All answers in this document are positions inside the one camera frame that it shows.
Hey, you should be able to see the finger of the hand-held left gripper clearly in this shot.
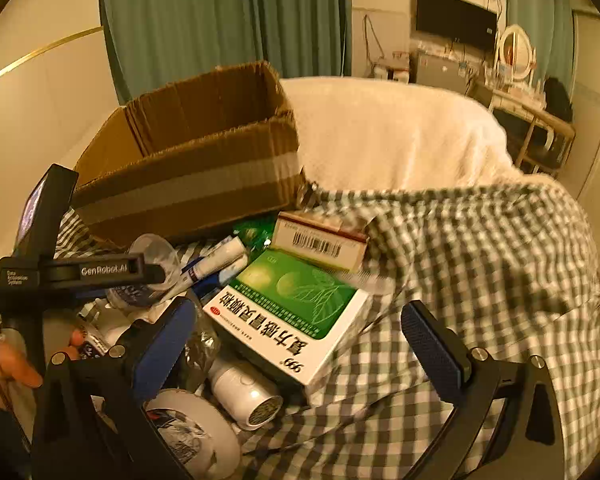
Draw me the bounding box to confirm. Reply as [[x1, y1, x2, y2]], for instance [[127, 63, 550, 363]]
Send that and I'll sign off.
[[105, 261, 165, 289]]

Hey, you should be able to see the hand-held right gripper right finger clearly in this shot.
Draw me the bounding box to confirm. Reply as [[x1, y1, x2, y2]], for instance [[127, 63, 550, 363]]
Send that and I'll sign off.
[[400, 300, 567, 480]]

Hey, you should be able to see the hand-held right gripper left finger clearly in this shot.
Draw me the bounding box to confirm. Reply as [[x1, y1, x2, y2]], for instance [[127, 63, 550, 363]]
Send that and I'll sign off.
[[30, 297, 198, 480]]

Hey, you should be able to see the white tube purple label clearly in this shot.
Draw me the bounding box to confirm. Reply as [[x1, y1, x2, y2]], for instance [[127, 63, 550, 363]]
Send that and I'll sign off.
[[195, 236, 247, 275]]

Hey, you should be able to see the brown cardboard box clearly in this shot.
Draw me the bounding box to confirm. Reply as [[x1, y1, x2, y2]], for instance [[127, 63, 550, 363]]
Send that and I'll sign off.
[[72, 60, 309, 249]]

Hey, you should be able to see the green medicine box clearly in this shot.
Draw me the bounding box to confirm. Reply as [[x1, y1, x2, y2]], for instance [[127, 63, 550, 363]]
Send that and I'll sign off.
[[201, 249, 372, 389]]

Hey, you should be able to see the person's left hand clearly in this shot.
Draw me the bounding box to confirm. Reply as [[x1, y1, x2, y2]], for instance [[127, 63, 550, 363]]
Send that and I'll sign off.
[[0, 329, 87, 413]]

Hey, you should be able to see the clear plastic cup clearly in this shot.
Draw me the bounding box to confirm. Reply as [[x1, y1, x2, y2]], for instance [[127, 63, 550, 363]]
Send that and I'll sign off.
[[107, 234, 182, 309]]

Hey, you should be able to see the clear plastic bag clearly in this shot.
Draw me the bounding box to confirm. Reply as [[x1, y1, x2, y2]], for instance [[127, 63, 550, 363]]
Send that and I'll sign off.
[[179, 304, 222, 392]]

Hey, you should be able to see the white blue tube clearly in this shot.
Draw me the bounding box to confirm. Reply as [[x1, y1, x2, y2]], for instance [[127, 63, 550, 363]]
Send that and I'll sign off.
[[147, 255, 251, 306]]

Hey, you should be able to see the white cylindrical device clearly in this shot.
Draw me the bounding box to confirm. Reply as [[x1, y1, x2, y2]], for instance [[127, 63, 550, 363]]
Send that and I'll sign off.
[[207, 354, 285, 432]]

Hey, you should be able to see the green foil packet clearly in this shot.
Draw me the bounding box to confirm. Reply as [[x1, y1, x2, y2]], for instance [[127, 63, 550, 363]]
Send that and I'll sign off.
[[232, 217, 281, 252]]

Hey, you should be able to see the red white medicine box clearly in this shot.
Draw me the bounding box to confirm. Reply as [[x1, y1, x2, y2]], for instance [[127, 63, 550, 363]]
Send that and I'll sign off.
[[270, 210, 370, 273]]

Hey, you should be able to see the cream blanket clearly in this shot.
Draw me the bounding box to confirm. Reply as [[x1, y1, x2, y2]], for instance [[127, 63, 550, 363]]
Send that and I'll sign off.
[[279, 77, 557, 197]]

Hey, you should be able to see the white dressing table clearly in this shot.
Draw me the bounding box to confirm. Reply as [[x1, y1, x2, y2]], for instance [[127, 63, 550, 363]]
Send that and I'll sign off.
[[472, 76, 577, 171]]

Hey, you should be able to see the wide green curtain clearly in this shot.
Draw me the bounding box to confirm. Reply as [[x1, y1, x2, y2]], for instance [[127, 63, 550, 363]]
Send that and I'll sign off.
[[99, 0, 354, 105]]

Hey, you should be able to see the silver mini fridge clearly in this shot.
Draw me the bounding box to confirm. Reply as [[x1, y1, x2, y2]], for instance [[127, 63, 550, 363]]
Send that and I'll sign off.
[[411, 50, 482, 97]]

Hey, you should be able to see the black bag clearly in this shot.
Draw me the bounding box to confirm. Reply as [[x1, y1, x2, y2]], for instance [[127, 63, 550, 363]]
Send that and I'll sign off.
[[545, 77, 574, 122]]

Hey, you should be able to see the white appliance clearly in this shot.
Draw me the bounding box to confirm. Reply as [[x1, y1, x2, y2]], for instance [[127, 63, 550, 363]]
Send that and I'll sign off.
[[370, 52, 412, 84]]

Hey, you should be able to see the oval white mirror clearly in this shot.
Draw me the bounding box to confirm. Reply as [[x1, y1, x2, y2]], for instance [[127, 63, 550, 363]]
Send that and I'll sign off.
[[495, 24, 537, 86]]

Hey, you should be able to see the narrow green curtain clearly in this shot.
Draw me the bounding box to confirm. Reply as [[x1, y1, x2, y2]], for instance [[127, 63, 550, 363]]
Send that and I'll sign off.
[[504, 0, 577, 87]]

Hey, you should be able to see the black wall television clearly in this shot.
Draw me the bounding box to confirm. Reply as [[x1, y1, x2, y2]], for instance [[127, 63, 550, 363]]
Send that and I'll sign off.
[[416, 0, 499, 54]]

